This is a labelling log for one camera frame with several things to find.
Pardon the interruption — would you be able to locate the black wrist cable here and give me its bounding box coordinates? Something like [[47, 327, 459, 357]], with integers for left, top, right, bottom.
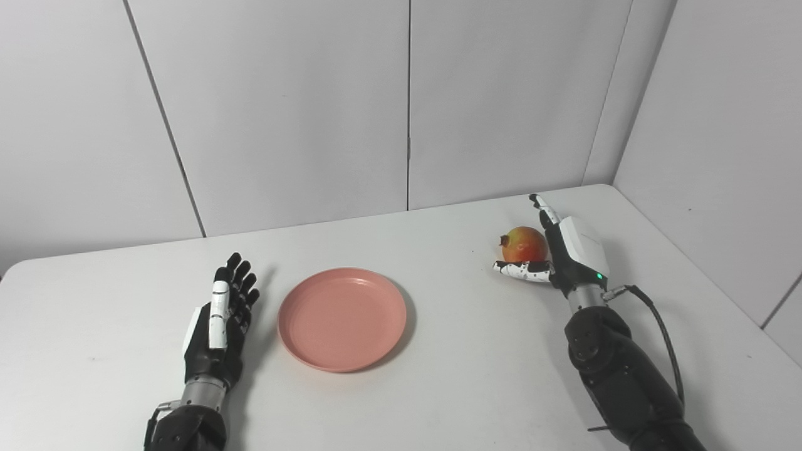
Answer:
[[143, 401, 182, 451], [586, 284, 686, 433]]

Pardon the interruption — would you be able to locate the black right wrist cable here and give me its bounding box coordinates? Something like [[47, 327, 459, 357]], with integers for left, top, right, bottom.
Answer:
[[586, 284, 686, 433]]

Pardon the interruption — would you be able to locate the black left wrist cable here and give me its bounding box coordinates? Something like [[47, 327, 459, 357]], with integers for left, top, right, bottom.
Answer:
[[143, 401, 182, 451]]

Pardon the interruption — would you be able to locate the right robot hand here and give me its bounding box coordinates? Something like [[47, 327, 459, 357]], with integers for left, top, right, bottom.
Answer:
[[492, 194, 610, 298]]

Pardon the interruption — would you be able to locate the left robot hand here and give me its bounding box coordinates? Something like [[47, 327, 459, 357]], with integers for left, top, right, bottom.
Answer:
[[182, 252, 261, 390]]

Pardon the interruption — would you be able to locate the pink round plate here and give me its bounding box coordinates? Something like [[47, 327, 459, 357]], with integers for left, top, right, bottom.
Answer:
[[278, 267, 408, 373]]

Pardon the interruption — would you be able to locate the red yellow pomegranate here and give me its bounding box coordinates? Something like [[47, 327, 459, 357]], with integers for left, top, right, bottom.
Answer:
[[499, 226, 550, 264]]

